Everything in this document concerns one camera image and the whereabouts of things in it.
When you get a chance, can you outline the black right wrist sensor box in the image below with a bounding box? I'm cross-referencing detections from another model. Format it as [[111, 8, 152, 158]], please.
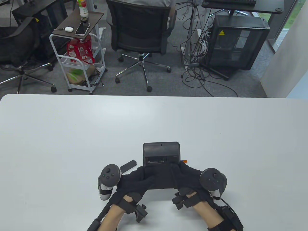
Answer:
[[216, 205, 244, 231]]

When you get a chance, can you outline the black wrist sensor box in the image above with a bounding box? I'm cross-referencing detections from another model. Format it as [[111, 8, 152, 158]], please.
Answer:
[[86, 217, 102, 231], [216, 205, 244, 231]]

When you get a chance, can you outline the green brown bag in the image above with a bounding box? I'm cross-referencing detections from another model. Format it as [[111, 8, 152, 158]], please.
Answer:
[[66, 64, 97, 86]]

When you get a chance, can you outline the white power strip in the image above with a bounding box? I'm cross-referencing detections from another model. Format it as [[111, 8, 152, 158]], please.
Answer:
[[181, 29, 202, 70]]

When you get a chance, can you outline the white rolling cart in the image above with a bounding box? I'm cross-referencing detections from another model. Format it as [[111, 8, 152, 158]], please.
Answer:
[[49, 26, 108, 94]]

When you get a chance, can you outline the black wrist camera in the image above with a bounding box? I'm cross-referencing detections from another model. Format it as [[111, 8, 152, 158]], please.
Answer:
[[171, 192, 193, 210], [124, 199, 148, 223]]

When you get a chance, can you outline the person's right hand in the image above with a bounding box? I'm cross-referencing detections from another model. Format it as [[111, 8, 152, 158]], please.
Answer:
[[154, 162, 213, 200]]

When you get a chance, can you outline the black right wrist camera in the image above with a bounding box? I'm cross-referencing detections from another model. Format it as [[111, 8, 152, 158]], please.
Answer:
[[171, 192, 193, 210]]

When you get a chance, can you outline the black calculator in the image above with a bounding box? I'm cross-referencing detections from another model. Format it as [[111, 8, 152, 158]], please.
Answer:
[[142, 141, 180, 169]]

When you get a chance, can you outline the grey right hand controller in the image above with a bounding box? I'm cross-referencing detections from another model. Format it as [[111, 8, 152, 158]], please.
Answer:
[[199, 167, 228, 200]]

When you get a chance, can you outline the black glass-sided computer tower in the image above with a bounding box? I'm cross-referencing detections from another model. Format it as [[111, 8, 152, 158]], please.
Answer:
[[206, 14, 271, 71]]

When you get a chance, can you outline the black left wrist sensor box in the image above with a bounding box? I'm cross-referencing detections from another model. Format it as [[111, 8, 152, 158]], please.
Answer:
[[86, 217, 102, 231]]

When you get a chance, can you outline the white smartphone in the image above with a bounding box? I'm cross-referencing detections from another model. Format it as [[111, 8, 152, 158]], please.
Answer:
[[75, 22, 91, 36]]

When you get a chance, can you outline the grey hand controller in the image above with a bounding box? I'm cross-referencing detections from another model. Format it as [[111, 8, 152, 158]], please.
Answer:
[[199, 167, 228, 200], [97, 164, 121, 201]]

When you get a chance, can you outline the person's left forearm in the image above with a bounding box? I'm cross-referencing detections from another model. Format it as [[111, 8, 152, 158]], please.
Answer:
[[95, 195, 135, 231]]

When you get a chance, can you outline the black mesh office chair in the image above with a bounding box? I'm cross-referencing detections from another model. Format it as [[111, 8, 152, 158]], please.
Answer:
[[106, 0, 177, 93]]

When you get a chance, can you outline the person's right forearm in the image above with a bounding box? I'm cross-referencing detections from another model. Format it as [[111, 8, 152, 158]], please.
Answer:
[[185, 192, 243, 231]]

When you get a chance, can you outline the black desk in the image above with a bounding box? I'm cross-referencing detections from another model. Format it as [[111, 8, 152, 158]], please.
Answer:
[[201, 0, 285, 15]]

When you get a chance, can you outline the black battery cover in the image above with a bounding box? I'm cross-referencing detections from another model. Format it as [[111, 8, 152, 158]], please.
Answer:
[[119, 160, 138, 174]]

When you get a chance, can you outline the white drink bottle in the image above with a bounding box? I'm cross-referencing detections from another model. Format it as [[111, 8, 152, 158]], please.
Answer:
[[77, 0, 90, 19]]

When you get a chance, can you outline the grey left hand controller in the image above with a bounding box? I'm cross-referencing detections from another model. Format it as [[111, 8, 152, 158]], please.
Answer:
[[97, 164, 121, 201]]

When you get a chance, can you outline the person's left hand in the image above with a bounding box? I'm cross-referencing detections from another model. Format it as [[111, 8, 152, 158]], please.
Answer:
[[112, 166, 160, 208]]

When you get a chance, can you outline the dark wooden board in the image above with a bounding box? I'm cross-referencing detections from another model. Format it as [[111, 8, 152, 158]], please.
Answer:
[[53, 10, 105, 39]]

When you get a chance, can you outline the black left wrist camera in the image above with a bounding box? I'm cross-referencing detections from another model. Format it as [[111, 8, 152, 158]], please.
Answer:
[[124, 199, 148, 223]]

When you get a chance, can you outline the black right glove cable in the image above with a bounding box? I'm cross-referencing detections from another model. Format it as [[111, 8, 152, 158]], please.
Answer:
[[219, 197, 238, 213]]

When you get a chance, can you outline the red shopping bag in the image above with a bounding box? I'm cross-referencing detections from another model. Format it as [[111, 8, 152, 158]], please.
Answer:
[[66, 35, 96, 65]]

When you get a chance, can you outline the tangle of black cables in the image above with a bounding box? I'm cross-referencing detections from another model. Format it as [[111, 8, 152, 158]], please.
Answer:
[[176, 0, 238, 98]]

